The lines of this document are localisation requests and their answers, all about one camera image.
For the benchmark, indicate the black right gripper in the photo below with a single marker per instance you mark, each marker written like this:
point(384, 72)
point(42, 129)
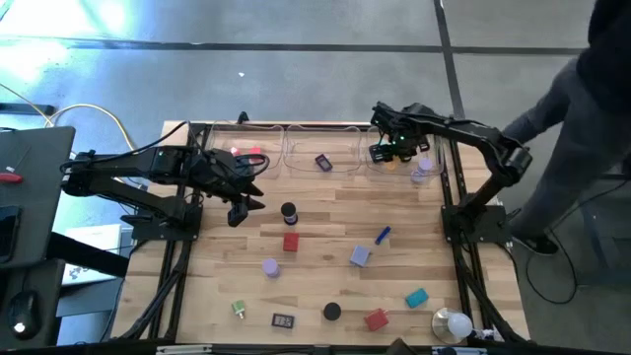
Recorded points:
point(399, 128)

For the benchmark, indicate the black clamp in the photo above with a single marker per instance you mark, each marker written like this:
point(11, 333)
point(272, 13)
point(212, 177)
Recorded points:
point(241, 117)

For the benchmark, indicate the black desk beam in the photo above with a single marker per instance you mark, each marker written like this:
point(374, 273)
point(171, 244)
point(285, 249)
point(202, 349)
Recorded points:
point(89, 254)

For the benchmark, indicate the dark purple rectangular block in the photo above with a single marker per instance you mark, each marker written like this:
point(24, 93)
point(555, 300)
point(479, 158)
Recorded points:
point(323, 162)

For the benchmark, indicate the clear plastic bin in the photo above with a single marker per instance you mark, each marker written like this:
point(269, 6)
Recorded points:
point(345, 143)
point(434, 148)
point(266, 140)

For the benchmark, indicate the teal box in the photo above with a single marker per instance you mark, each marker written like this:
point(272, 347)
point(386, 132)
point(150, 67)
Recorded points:
point(416, 298)

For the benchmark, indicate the red charger box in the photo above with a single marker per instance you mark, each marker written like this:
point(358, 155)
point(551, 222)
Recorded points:
point(291, 241)

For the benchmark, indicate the black computer mouse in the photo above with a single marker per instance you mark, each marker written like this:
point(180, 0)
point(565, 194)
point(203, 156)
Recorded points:
point(22, 315)

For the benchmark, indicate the lavender square box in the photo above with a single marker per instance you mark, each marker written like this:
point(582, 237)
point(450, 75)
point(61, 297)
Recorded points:
point(360, 256)

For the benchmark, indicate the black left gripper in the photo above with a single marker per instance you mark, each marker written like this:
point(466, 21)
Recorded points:
point(219, 170)

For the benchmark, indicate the black smartphone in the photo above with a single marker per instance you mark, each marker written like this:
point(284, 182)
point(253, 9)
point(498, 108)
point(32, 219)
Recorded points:
point(7, 232)

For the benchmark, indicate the large black hourglass red sand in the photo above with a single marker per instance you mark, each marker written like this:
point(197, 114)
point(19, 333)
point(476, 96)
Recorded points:
point(332, 311)

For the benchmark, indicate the small purple hourglass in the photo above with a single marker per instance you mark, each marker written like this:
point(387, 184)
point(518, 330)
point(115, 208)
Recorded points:
point(425, 165)

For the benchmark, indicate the white light bar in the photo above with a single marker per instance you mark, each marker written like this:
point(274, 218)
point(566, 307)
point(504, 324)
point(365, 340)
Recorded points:
point(468, 350)

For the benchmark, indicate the large purple hourglass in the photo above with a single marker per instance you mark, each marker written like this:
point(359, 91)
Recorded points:
point(269, 267)

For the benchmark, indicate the dark grey desk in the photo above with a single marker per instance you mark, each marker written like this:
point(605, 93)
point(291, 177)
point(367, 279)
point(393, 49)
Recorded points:
point(39, 197)

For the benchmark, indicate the small green block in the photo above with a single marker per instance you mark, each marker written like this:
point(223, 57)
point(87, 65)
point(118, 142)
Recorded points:
point(239, 308)

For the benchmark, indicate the blue stick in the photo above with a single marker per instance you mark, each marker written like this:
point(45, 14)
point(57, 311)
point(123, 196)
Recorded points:
point(382, 235)

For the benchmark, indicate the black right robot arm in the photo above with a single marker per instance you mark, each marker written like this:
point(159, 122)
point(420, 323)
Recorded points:
point(473, 130)

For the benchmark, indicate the white globe lamp silver base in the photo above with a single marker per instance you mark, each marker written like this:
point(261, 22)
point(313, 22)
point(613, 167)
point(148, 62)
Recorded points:
point(458, 325)

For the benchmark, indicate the black flat bar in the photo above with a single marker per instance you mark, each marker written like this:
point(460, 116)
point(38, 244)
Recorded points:
point(24, 109)

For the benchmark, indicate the white printed box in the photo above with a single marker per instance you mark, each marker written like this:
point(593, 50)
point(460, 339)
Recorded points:
point(98, 236)

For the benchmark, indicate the small red cube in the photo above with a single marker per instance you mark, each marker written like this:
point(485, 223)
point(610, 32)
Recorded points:
point(255, 150)
point(234, 151)

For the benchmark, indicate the black metal table frame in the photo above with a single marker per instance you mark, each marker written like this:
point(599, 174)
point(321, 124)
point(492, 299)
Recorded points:
point(197, 129)

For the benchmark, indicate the red plug adapter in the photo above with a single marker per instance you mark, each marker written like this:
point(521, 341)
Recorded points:
point(376, 320)

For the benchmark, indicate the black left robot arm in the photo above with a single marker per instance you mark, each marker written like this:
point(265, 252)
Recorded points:
point(123, 172)

